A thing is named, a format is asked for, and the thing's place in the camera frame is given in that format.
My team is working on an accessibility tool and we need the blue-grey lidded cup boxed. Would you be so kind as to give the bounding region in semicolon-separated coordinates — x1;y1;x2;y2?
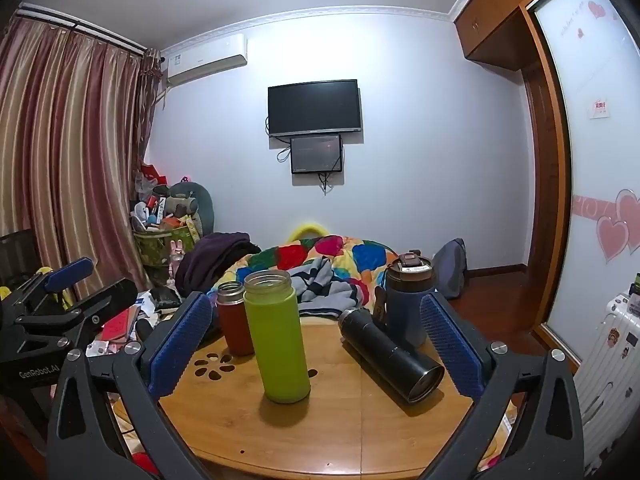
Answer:
372;248;435;349

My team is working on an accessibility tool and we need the striped grey cloth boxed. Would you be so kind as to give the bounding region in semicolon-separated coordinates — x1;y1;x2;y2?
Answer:
287;257;372;319

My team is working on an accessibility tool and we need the dark purple cloth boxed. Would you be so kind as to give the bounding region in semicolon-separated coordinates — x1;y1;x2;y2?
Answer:
175;231;262;302

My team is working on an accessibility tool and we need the yellow ring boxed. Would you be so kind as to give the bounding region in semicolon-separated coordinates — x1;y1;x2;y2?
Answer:
291;218;326;242

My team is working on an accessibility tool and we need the curtain rail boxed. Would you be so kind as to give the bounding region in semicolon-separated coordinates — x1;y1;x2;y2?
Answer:
17;2;162;57

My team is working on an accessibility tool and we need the striped pink curtain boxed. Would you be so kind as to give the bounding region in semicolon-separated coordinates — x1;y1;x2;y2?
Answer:
0;10;162;288

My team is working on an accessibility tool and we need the green basket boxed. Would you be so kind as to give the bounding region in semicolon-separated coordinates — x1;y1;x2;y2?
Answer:
133;224;202;267

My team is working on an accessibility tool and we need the black cup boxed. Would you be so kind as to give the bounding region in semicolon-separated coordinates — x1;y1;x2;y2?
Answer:
337;307;446;405

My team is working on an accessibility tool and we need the red bag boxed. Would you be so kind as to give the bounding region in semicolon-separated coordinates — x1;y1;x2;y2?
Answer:
139;162;171;187

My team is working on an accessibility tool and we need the white air conditioner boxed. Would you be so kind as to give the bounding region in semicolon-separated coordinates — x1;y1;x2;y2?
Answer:
160;33;250;86

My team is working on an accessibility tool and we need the grey plush cushion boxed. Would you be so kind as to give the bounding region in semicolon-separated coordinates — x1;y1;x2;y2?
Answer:
152;181;216;242

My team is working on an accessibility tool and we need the grey backpack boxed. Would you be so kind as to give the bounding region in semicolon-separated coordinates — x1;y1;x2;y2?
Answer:
430;238;470;301

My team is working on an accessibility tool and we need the wooden wardrobe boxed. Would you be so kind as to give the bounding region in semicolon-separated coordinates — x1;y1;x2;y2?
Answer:
452;0;583;361

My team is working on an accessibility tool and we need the frosted heart-print sliding door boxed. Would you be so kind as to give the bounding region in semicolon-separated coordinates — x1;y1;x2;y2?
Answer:
529;0;640;363

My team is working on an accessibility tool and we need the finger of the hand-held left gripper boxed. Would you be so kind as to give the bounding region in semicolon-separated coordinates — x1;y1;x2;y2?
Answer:
10;256;97;311
15;277;139;333

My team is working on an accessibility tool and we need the white stickered suitcase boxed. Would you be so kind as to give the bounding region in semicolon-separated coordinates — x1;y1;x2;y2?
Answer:
571;292;640;472

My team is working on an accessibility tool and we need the colourful patterned blanket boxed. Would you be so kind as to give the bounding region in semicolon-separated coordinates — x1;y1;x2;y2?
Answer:
219;233;402;319

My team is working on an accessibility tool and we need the red cup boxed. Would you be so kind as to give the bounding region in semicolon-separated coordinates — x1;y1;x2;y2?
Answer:
215;281;256;357

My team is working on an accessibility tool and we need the black mesh chair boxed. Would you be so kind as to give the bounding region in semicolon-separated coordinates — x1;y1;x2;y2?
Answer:
0;229;40;283

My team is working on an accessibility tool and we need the small black monitor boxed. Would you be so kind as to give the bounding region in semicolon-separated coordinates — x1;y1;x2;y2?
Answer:
290;133;345;175

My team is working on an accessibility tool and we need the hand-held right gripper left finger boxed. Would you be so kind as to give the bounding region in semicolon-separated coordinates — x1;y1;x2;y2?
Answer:
46;291;216;480

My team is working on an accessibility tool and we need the red notebook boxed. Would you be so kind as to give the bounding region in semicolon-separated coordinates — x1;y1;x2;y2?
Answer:
101;304;142;344

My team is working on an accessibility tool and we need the black wall television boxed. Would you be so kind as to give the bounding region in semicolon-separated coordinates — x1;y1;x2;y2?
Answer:
267;78;364;139

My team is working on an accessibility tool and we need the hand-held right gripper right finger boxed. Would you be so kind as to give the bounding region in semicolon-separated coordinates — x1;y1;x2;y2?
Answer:
419;291;587;480

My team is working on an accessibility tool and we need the green cup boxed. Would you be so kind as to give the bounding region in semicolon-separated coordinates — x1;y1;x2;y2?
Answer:
243;269;312;404

